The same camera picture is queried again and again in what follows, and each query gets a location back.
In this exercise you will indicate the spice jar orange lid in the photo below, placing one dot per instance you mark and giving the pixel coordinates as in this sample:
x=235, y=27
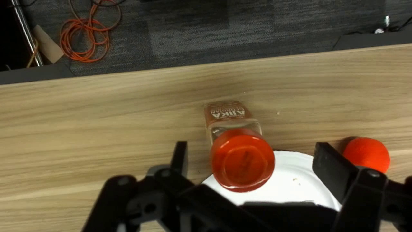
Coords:
x=239, y=158

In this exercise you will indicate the white paper plate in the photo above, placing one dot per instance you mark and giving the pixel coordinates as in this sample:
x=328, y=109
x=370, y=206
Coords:
x=296, y=180

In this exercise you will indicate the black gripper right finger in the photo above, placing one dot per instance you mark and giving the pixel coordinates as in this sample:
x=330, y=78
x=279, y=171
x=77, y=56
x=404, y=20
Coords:
x=334, y=168

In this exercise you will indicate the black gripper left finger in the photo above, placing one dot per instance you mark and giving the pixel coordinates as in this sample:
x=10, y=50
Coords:
x=179, y=155

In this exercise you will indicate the brown cardboard tube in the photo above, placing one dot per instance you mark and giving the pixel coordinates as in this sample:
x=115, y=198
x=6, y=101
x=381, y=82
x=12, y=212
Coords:
x=47, y=45

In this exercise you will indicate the red orange ball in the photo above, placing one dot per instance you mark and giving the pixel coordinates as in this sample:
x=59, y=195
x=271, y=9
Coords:
x=366, y=154

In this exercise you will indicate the thin metal rod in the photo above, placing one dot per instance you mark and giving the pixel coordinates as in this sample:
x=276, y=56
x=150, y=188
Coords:
x=25, y=32

